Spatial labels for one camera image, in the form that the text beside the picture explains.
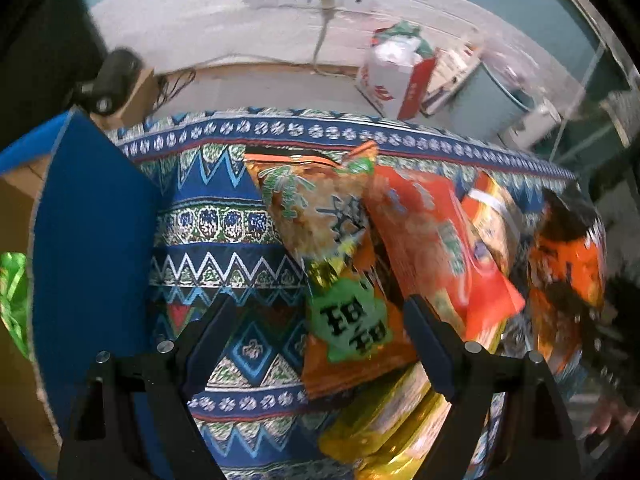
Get black cables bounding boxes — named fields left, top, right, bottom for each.
left=152, top=69, right=197, bottom=111

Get small cardboard box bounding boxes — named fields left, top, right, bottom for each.
left=92, top=67, right=158, bottom=131

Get green snack packet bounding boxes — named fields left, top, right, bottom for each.
left=0, top=252, right=31, bottom=361

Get red white carton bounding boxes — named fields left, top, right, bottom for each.
left=355, top=47, right=438, bottom=121

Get patterned woven tablecloth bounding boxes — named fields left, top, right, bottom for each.
left=102, top=107, right=581, bottom=480

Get white plug cable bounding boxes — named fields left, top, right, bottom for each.
left=312, top=0, right=338, bottom=73

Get red-orange snack bag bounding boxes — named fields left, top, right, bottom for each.
left=367, top=165, right=526, bottom=346

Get black webcam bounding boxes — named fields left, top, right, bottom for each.
left=75, top=49, right=143, bottom=116

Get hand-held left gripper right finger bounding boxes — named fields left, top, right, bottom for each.
left=402, top=295, right=583, bottom=480

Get long gold snack packet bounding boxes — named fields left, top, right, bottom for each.
left=317, top=360, right=496, bottom=480

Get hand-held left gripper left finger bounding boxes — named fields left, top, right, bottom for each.
left=57, top=295, right=241, bottom=480

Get orange black snack bag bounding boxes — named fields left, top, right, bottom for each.
left=527, top=187, right=608, bottom=376

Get white device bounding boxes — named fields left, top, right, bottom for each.
left=502, top=97, right=563, bottom=151

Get orange snack bag green label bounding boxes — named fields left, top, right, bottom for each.
left=244, top=141, right=421, bottom=401

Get person's right hand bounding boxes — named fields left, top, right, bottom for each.
left=582, top=395, right=636, bottom=438

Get green white plastic bag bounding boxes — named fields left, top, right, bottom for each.
left=372, top=20, right=436, bottom=68

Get white flat boxes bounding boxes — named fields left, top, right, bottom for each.
left=420, top=42, right=483, bottom=116

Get orange snack packet white stripe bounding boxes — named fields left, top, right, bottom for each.
left=460, top=172, right=526, bottom=281

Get blue storage box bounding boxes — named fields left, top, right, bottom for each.
left=0, top=110, right=176, bottom=480

